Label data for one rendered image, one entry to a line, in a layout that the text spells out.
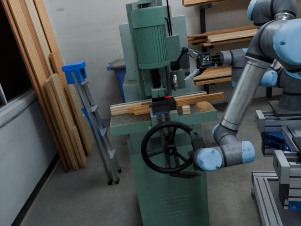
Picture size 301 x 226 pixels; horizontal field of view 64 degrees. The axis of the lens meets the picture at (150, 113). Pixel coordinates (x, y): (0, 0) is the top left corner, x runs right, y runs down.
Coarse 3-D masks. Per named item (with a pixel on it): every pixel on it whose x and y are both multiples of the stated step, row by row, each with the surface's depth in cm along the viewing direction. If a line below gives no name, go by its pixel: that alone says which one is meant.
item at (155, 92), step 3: (150, 87) 149; (159, 87) 142; (162, 87) 141; (153, 90) 138; (156, 90) 138; (159, 90) 138; (162, 90) 138; (153, 93) 139; (156, 93) 139; (159, 93) 139; (162, 93) 139; (153, 96) 139; (156, 96) 139
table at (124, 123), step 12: (180, 108) 143; (192, 108) 141; (120, 120) 138; (132, 120) 136; (144, 120) 133; (180, 120) 133; (192, 120) 134; (204, 120) 134; (120, 132) 133; (132, 132) 134; (156, 132) 124; (180, 132) 125
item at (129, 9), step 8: (160, 0) 143; (128, 8) 143; (128, 16) 144; (136, 56) 153; (136, 64) 155; (136, 72) 157; (168, 72) 158; (168, 80) 160; (168, 88) 162; (144, 96) 163
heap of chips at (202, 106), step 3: (198, 102) 142; (201, 102) 140; (204, 102) 139; (207, 102) 140; (195, 105) 143; (198, 105) 138; (201, 105) 136; (204, 105) 136; (207, 105) 136; (210, 105) 136; (198, 108) 137; (201, 108) 135; (204, 108) 134; (207, 108) 134; (210, 108) 135; (201, 111) 134
